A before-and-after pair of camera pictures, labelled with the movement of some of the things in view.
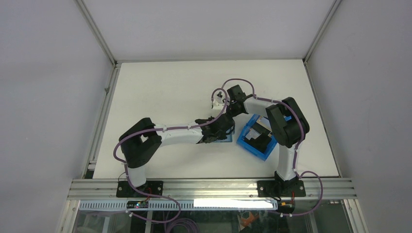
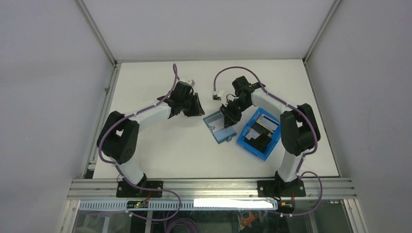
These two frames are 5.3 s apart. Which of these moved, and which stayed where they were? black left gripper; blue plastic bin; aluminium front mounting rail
Moved: black left gripper
Stayed: aluminium front mounting rail; blue plastic bin
